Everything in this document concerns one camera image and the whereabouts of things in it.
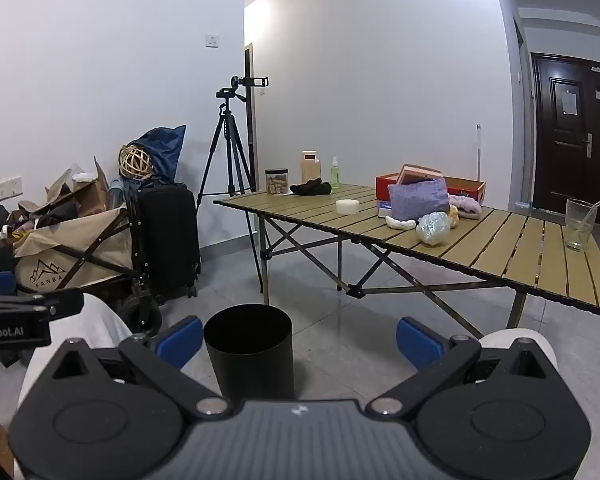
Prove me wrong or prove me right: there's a dark interior door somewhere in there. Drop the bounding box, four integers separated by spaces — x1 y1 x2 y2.
243 42 257 192

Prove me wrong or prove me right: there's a wicker ball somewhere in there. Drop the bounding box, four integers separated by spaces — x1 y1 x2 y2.
118 143 155 180

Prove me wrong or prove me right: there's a black suitcase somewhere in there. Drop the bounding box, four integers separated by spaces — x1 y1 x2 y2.
129 182 202 307

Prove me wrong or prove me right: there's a white plush item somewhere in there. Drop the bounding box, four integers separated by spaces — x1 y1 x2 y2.
384 214 419 231

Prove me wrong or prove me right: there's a person's right leg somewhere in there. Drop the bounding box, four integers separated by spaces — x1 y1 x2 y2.
479 329 562 377

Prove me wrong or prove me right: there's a black round trash bin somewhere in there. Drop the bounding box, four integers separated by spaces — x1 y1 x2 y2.
203 304 295 404

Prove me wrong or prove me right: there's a clear glass cup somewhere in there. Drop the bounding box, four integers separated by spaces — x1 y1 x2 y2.
565 198 599 253

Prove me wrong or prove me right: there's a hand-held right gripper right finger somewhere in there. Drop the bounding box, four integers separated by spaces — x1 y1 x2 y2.
369 316 557 417

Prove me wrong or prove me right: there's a white wall outlet strip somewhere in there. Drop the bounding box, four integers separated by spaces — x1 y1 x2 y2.
0 176 24 201

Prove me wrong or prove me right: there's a glass jar with black lid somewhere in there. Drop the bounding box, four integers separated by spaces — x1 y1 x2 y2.
265 168 290 196

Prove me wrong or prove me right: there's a red cardboard box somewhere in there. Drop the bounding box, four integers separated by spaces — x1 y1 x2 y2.
375 172 486 206

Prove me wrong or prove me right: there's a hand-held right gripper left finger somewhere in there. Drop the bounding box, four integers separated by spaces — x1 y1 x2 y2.
50 316 231 417

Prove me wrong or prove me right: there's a beige folding wagon cart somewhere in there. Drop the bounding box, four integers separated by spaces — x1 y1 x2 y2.
9 180 164 337

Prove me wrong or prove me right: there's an iridescent plastic bag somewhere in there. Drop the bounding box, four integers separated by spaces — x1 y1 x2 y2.
415 211 452 247

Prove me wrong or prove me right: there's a person's left leg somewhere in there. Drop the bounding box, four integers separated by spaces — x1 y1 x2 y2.
17 294 133 413

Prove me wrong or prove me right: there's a black camcorder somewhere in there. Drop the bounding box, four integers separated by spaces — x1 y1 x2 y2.
229 75 270 92

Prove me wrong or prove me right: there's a dark blue bag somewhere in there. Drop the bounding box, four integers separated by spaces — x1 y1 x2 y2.
129 124 187 186

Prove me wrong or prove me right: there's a purple fuzzy pouch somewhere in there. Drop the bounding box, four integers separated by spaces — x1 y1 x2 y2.
387 178 452 222

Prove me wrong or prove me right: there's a person's leg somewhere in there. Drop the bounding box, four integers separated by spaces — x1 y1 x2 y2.
17 294 133 413
479 329 562 377

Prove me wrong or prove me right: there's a dark brown entrance door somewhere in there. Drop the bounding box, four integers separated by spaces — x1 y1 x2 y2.
529 52 600 226

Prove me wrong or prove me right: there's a pink fluffy scrunchie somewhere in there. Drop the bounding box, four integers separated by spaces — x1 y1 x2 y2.
447 193 483 220

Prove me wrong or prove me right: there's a folding slatted camping table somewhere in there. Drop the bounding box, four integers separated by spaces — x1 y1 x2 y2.
212 183 600 342

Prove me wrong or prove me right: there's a brown cardboard box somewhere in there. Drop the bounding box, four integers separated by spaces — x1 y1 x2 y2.
44 157 112 219

